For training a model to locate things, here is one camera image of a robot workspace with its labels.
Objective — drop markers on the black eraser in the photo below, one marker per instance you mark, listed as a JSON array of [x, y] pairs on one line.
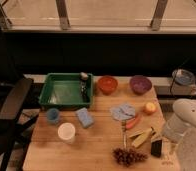
[[156, 148]]

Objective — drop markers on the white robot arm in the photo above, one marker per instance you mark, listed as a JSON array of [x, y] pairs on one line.
[[180, 130]]

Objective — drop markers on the orange bowl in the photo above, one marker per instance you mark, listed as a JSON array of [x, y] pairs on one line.
[[107, 84]]

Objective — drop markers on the metal utensil in tray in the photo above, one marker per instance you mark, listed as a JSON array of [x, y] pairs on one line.
[[83, 83]]

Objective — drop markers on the blue sponge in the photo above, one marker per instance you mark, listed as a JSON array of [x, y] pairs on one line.
[[84, 117]]

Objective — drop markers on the green plastic tray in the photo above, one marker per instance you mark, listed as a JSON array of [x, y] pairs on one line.
[[63, 91]]

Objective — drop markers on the blue crumpled cloth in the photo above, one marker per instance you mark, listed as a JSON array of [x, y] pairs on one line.
[[123, 112]]

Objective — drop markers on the purple bowl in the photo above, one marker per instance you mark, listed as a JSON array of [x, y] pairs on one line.
[[140, 84]]

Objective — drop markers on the orange carrot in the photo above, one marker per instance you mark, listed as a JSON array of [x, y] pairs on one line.
[[131, 123]]

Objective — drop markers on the blue cup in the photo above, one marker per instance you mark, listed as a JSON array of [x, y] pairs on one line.
[[53, 115]]

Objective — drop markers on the white cup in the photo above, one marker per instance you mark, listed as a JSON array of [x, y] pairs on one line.
[[66, 132]]

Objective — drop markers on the red yellow apple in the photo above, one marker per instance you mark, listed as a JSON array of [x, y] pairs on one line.
[[150, 108]]

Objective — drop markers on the bunch of dark grapes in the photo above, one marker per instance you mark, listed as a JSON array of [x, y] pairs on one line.
[[128, 157]]

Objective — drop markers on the grey round dish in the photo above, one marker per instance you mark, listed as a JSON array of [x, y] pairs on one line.
[[183, 77]]

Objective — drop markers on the black office chair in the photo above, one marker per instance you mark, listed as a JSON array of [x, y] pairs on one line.
[[10, 110]]

